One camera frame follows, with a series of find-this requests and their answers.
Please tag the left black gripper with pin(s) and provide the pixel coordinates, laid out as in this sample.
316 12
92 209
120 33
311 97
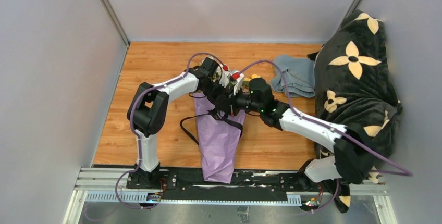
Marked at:
221 95

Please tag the yellow fake flower stem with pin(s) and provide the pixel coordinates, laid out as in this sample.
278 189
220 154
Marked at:
246 81

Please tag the pink wrapping paper sheet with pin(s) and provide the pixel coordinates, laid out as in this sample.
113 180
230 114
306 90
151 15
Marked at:
218 140

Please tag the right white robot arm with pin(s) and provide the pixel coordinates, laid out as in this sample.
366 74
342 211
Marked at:
328 136

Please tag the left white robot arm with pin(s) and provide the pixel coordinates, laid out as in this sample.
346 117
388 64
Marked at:
148 109

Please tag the light blue cloth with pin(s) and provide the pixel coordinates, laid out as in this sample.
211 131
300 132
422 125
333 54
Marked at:
294 77

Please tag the dark floral blanket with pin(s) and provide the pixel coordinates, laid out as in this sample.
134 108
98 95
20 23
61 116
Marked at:
353 87

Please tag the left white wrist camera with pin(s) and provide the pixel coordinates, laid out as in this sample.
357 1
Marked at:
225 79

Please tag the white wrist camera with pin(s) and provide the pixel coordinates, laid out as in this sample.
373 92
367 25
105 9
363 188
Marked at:
236 79
225 79

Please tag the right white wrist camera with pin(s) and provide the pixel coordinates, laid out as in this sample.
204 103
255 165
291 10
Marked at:
236 79

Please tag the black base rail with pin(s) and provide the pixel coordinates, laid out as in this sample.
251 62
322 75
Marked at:
243 186

